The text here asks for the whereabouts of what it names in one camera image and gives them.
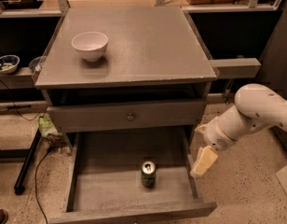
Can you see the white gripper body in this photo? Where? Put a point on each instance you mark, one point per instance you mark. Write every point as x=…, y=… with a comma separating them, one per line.
x=216, y=136

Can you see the green soda can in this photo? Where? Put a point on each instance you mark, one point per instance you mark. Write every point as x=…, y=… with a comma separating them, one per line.
x=148, y=174

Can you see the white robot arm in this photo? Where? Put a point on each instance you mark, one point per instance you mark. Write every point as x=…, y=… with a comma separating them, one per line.
x=255, y=107

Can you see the grey wooden drawer cabinet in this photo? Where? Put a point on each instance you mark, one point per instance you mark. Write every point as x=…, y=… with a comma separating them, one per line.
x=152, y=55

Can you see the open grey middle drawer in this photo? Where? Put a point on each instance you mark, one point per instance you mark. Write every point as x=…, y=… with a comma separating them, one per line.
x=105, y=184

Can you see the closed grey top drawer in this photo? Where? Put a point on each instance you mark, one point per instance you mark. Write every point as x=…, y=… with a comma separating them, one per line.
x=89, y=118

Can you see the white ceramic bowl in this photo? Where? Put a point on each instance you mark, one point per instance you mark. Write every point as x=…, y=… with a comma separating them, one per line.
x=90, y=46

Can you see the green snack bag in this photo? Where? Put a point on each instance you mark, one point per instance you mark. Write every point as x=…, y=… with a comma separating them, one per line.
x=48, y=130

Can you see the clear glass bowl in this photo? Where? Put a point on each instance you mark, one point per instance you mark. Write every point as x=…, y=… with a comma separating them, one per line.
x=37, y=63

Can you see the grey left low shelf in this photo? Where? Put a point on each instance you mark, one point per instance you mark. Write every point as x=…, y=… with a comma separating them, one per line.
x=20, y=79

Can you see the black metal bar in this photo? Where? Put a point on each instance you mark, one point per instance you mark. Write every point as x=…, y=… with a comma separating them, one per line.
x=19, y=185

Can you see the blue patterned bowl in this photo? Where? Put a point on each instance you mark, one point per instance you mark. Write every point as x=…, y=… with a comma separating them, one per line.
x=9, y=64

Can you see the brown shoe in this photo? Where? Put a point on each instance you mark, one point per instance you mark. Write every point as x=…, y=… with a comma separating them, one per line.
x=3, y=216

